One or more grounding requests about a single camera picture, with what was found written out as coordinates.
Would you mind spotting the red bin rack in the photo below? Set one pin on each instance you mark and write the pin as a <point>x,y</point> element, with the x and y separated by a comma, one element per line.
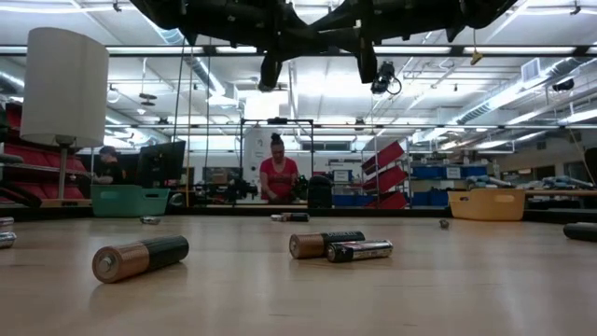
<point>384,179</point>

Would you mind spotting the black distant robot arm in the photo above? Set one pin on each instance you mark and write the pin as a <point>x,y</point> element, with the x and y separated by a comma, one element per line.
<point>242,190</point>
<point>301,186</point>

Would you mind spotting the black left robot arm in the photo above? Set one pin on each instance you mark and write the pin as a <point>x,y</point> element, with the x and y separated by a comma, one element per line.
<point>163,11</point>

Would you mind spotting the yellow plastic bin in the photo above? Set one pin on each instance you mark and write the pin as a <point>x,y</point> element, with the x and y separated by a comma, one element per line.
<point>485,207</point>

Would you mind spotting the wooden workbench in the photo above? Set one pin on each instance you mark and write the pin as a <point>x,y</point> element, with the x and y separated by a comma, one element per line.
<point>559,192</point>

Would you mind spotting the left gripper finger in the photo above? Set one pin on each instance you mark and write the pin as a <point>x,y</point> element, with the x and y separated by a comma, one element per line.
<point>270,70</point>
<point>301,44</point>

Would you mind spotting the black aluminium table frame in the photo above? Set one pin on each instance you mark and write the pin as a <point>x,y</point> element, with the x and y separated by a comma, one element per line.
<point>373,212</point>

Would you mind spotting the blue bin shelf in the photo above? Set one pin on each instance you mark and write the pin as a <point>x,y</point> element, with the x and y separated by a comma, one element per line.
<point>424,172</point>

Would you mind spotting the white air vent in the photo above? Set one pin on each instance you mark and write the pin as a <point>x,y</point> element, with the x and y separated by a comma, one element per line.
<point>531,70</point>

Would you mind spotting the brown cardboard box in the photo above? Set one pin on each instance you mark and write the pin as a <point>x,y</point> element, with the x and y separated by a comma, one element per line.
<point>219,176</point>

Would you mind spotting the white table lamp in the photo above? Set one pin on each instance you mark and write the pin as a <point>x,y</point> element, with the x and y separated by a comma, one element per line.
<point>65,84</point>

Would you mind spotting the black ceiling camera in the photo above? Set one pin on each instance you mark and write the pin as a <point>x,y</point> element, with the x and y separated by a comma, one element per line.
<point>383,74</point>

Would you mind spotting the black ceiling light rail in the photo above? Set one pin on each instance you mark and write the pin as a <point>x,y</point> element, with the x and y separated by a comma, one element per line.
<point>585,50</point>
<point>420,126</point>

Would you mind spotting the copper black battery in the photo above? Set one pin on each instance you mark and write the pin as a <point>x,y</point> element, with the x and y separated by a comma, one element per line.
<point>582,232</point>
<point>296,217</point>
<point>322,243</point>
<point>140,258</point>

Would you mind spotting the black ceiling spotlight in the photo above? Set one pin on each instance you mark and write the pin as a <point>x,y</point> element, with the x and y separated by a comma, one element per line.
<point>563,85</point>

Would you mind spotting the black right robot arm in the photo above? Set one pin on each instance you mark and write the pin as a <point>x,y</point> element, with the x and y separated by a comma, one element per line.
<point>466,11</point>

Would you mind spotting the silver ceiling duct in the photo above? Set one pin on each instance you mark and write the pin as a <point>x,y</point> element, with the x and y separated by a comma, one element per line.
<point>490,108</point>

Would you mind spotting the person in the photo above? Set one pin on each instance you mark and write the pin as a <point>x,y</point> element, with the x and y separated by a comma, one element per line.
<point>279,175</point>
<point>109,151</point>

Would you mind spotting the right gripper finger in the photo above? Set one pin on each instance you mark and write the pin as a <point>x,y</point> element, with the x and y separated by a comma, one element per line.
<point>366,63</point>
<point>342,32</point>

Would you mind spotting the grey blue machine part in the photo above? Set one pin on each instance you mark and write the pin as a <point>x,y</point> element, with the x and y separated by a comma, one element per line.
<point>566,182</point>
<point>485,181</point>

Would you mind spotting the black chair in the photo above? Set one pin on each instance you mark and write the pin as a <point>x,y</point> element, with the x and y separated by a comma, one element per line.
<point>9,158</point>

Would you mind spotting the black monitor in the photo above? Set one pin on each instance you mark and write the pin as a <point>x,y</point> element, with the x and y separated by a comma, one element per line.
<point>161,163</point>

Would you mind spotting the green plastic bin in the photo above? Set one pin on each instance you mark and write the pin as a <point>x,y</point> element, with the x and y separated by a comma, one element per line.
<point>126,203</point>

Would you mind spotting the red storage shelf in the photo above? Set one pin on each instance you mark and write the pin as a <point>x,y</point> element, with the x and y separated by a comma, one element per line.
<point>39,158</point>

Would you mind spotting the black pendant disc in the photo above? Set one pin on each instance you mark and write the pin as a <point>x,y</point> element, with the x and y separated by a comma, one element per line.
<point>148,96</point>

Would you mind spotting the yellow hanging hook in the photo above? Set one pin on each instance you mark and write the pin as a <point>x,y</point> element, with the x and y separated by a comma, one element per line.
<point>476,58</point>

